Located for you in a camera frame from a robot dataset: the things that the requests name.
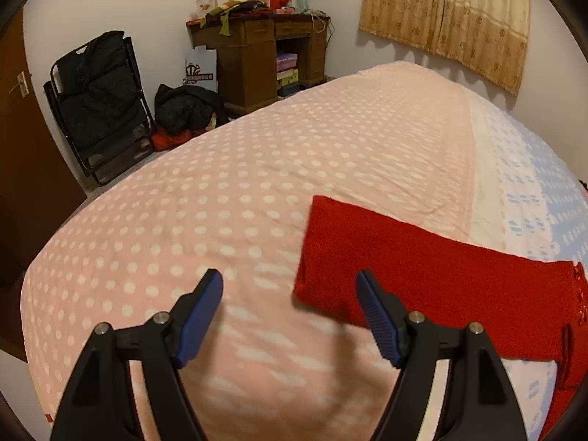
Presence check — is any white cable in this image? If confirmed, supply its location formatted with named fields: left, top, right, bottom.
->
left=310, top=9, right=334, bottom=49

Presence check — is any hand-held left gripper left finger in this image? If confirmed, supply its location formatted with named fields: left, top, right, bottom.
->
left=50, top=269, right=224, bottom=441

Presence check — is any white printed box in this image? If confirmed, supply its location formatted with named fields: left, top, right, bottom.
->
left=195, top=0, right=220, bottom=21

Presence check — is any black folding chair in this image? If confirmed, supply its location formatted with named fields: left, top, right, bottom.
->
left=43, top=31, right=154, bottom=187

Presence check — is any brown wooden door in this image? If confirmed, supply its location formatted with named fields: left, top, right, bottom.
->
left=0, top=9, right=88, bottom=363

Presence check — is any red knit sweater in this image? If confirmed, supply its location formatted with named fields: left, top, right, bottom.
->
left=293, top=195, right=588, bottom=441

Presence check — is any black jacket pile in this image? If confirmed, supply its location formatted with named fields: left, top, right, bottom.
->
left=154, top=83, right=230, bottom=135

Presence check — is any red cloth on floor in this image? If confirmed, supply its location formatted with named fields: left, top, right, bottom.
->
left=151, top=129, right=205, bottom=152

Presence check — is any pink and blue dotted quilt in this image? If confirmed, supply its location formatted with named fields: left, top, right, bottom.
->
left=21, top=60, right=588, bottom=441

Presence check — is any clutter pile on desk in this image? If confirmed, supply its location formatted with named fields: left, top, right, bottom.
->
left=204, top=0, right=276, bottom=36

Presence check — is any beige patterned curtain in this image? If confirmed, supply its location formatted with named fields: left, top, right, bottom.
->
left=358, top=0, right=531, bottom=97

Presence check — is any white paper bag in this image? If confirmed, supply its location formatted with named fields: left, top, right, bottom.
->
left=185, top=48, right=218, bottom=95

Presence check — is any dark curtain cord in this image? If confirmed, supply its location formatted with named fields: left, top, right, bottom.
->
left=438, top=0, right=451, bottom=51

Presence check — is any brown wooden desk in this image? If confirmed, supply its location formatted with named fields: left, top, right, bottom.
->
left=186, top=13, right=331, bottom=113

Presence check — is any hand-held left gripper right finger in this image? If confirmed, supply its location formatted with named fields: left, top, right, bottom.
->
left=356, top=270, right=529, bottom=441

